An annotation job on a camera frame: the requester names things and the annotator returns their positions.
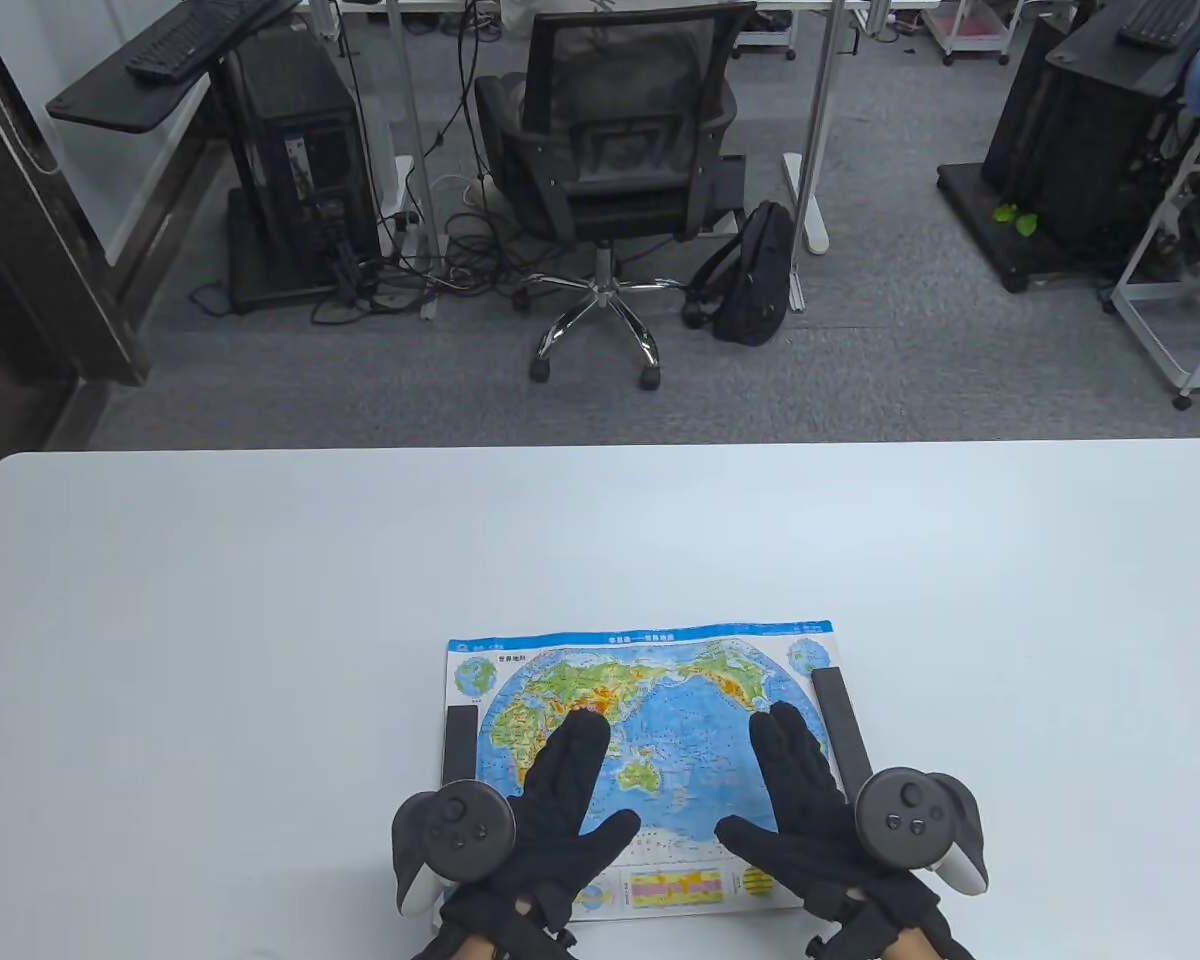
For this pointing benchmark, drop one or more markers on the person's left hand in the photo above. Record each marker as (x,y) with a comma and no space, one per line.
(560,800)

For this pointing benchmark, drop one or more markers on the person's right hand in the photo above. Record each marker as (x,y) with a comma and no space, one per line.
(810,810)

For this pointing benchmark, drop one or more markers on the black bar paperweight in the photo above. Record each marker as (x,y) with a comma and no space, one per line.
(840,720)
(460,745)

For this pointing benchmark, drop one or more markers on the colourful world map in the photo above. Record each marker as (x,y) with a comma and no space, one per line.
(680,700)

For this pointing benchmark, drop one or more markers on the person's right forearm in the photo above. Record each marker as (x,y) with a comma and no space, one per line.
(915,945)

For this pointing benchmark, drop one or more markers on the person's left forearm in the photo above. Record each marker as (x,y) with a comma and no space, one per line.
(480,948)

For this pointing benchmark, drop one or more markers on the grey right hand controller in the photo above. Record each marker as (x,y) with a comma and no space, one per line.
(905,815)

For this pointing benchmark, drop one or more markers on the grey hand controller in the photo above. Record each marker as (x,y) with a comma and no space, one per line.
(905,815)
(460,830)

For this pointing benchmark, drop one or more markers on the grey left hand controller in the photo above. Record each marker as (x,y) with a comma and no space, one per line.
(460,830)

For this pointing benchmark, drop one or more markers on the black backpack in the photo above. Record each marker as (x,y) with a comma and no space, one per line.
(755,270)

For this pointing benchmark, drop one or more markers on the white metal rack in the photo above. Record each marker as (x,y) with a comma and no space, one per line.
(1190,320)

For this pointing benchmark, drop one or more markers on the small green object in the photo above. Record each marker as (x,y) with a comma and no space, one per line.
(1028,225)

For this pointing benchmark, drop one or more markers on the black rolling computer stand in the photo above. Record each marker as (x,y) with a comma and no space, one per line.
(100,105)
(970,200)

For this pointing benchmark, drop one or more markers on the black mesh office chair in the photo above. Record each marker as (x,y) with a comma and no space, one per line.
(620,100)

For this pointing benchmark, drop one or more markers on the white desk with metal legs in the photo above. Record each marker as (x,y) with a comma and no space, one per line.
(822,100)

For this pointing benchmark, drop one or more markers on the black computer tower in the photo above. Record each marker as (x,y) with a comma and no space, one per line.
(1060,130)
(300,120)

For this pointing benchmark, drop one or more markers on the white rolling cart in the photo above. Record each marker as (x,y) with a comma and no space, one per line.
(765,38)
(970,20)

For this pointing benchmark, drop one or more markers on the black keyboard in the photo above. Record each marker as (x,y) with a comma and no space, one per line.
(1160,20)
(195,40)

